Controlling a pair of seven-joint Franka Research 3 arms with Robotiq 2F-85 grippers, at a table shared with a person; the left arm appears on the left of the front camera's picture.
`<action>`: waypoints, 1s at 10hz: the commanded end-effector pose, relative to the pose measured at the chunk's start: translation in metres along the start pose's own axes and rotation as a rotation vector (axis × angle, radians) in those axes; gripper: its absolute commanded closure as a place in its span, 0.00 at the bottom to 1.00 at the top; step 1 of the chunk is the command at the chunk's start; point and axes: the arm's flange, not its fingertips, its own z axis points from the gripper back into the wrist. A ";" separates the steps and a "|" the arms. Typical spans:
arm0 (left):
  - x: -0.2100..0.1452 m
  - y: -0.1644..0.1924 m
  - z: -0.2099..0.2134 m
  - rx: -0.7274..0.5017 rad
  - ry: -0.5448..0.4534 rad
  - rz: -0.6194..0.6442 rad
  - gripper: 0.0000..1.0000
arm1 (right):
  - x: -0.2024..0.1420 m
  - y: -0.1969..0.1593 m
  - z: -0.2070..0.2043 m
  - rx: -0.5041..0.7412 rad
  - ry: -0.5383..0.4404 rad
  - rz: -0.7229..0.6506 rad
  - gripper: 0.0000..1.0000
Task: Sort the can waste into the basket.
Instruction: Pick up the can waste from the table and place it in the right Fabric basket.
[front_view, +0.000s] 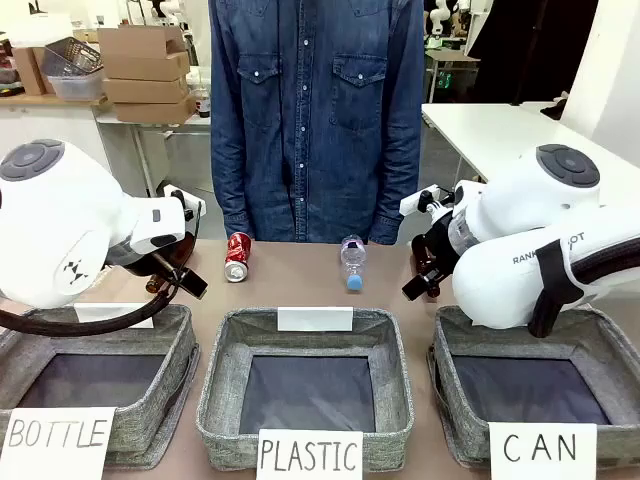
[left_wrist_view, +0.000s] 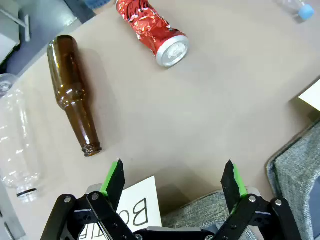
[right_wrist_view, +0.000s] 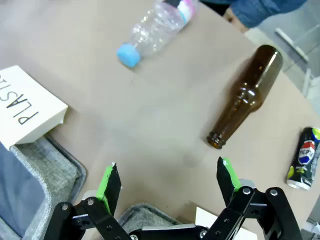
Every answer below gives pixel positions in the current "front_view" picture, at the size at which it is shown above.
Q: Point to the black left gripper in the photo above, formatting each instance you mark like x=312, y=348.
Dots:
x=130, y=260

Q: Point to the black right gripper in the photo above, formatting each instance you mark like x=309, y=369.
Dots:
x=442, y=242

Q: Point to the crushed red soda can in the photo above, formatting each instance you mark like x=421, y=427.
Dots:
x=238, y=255

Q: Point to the small clear plastic bottle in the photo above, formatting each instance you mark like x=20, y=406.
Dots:
x=354, y=260

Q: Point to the person left forearm denim sleeve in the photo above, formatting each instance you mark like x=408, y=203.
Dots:
x=395, y=190

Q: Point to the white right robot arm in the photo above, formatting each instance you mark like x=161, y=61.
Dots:
x=515, y=260

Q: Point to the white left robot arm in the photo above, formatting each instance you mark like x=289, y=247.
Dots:
x=60, y=215

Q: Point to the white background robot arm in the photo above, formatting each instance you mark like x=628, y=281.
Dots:
x=440, y=15

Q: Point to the person right forearm denim sleeve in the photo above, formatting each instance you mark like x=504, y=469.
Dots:
x=232, y=190

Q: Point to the grey fabric basket bottle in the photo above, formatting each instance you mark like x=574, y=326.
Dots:
x=165, y=360

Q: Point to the grey fabric basket plastic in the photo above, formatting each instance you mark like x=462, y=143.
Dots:
x=300, y=380

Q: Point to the grey fabric basket can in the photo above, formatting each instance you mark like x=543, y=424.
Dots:
x=525, y=390

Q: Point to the white paper label CAN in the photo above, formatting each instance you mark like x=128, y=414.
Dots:
x=542, y=450

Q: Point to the black mesh basket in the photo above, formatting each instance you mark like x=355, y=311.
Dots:
x=72, y=55

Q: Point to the blank white card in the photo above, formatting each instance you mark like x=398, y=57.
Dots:
x=100, y=312
x=315, y=320

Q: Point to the white desk with metal legs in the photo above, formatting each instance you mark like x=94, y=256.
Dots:
x=150, y=130

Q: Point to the large white table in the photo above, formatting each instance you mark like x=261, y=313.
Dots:
x=500, y=130

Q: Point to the flat cardboard box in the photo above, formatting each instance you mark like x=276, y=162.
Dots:
x=145, y=90
x=145, y=66
x=152, y=110

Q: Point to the person torso denim shirt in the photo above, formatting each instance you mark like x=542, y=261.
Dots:
x=315, y=125

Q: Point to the white paper label PLASTIC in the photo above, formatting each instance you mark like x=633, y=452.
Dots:
x=310, y=455

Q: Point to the white paper label BOTTLE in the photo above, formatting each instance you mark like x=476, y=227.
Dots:
x=55, y=440

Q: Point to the white cabinet with wood top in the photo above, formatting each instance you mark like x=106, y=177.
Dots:
x=45, y=120

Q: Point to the grey background desk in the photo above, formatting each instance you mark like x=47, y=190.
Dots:
x=452, y=62

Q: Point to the clear plastic storage bin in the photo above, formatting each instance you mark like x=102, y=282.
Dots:
x=77, y=86

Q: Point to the open cardboard box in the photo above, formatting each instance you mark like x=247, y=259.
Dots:
x=140, y=39

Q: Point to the tall cardboard box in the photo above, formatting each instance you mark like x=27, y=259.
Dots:
x=27, y=70

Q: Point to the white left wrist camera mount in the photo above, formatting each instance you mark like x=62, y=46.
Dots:
x=192, y=207

